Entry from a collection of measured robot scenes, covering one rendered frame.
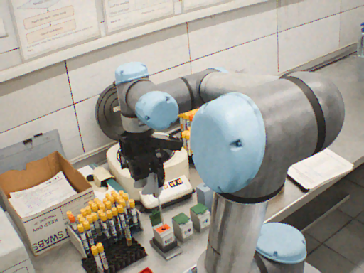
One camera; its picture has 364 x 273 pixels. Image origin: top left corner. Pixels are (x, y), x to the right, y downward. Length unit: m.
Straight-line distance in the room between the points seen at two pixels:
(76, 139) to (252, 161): 1.20
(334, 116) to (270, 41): 1.57
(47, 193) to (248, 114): 1.09
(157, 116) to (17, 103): 0.75
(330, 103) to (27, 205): 1.13
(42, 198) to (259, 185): 1.04
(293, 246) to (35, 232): 0.76
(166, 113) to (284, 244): 0.35
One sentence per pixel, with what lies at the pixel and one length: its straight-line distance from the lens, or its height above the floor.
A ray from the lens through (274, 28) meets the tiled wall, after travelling 2.16.
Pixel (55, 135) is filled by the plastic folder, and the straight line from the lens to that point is 1.60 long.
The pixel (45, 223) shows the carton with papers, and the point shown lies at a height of 0.97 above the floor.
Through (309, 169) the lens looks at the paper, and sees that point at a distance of 1.60.
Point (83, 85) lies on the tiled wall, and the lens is 1.63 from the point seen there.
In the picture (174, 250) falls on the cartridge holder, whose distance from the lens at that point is 1.30.
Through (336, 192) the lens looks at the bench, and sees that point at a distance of 2.54.
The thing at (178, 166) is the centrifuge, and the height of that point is 0.97.
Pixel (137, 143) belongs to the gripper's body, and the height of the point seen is 1.25.
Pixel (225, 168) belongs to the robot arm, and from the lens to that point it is 0.55.
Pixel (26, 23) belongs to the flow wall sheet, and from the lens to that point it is 1.49.
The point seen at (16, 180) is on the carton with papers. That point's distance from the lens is 1.59.
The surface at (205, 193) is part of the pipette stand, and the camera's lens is 1.37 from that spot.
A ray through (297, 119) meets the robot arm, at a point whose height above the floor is 1.52.
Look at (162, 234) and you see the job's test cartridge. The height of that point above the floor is 0.95.
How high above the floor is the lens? 1.79
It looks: 30 degrees down
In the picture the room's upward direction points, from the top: 6 degrees counter-clockwise
